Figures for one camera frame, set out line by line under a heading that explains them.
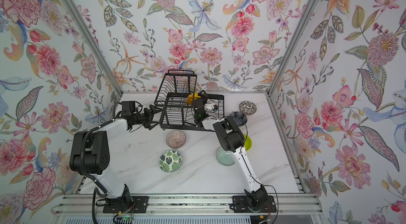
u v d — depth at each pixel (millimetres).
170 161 866
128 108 764
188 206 750
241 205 735
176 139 952
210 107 1008
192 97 1075
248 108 1102
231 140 649
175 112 1071
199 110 841
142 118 824
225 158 876
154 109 855
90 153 485
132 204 720
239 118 995
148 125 882
